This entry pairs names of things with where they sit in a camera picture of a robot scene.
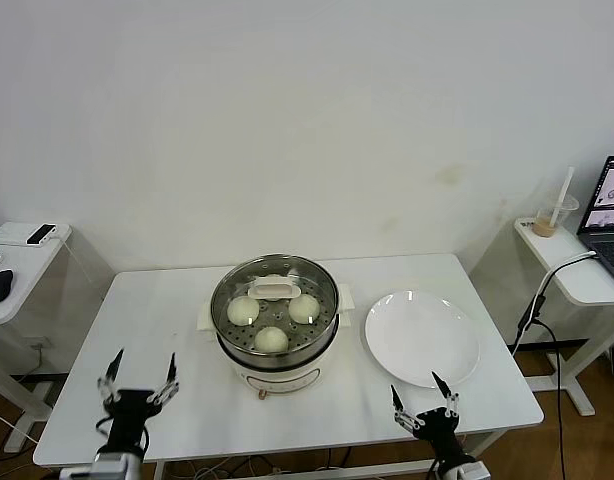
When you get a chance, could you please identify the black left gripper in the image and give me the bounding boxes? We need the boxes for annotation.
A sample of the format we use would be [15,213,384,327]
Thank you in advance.
[96,348,181,454]

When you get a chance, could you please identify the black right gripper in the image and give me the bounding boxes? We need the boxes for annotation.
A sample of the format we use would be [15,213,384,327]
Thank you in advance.
[389,370,476,464]

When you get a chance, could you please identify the white steamed baozi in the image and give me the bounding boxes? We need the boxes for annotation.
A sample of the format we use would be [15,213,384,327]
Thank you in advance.
[254,325,289,354]
[226,296,261,327]
[263,273,286,303]
[288,293,322,324]

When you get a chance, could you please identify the round glass lid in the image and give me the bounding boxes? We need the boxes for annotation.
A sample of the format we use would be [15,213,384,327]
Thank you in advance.
[210,254,340,346]

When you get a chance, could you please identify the stainless steel steamer basket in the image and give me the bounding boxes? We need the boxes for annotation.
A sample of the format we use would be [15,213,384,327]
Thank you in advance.
[195,253,357,359]

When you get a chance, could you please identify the white round plate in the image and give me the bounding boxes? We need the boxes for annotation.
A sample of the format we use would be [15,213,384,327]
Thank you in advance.
[364,289,482,389]

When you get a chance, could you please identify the cream electric cooker base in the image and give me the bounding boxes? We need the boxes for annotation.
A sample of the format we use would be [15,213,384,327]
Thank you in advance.
[195,299,356,402]

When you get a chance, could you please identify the white side table with mouse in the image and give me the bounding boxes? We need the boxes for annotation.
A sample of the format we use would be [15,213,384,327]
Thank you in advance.
[0,222,73,454]

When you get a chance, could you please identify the black white phone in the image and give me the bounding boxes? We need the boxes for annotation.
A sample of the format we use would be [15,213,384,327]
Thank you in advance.
[25,223,56,246]

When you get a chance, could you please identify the white side table with cup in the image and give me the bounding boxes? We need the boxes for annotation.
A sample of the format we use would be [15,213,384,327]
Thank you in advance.
[514,217,614,416]

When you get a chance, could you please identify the flat white box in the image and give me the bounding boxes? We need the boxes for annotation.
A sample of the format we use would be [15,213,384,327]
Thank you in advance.
[0,222,71,247]

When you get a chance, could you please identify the clear plastic drink cup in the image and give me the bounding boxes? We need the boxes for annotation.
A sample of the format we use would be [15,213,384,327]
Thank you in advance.
[531,192,581,237]

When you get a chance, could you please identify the dark laptop beside cup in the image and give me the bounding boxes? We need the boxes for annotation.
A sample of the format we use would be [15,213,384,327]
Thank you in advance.
[575,154,614,289]

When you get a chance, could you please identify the white drinking straw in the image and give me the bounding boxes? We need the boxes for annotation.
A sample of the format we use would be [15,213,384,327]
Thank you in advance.
[549,166,576,229]

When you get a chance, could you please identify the white main table frame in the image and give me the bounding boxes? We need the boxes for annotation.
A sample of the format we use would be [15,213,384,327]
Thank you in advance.
[154,429,508,480]

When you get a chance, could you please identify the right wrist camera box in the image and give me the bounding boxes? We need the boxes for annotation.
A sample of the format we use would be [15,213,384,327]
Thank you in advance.
[459,459,491,480]

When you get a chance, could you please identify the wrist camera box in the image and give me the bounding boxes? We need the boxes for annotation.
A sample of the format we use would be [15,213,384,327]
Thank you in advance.
[59,452,143,480]
[459,459,491,480]

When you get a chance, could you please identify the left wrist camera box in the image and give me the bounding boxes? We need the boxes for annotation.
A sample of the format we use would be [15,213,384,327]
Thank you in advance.
[59,452,143,480]

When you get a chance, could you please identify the white cables under table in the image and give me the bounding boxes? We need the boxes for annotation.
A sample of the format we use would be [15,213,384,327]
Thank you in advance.
[186,457,283,480]

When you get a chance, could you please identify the white laptop cable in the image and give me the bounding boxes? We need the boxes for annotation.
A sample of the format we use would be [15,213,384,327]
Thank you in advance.
[536,251,598,301]

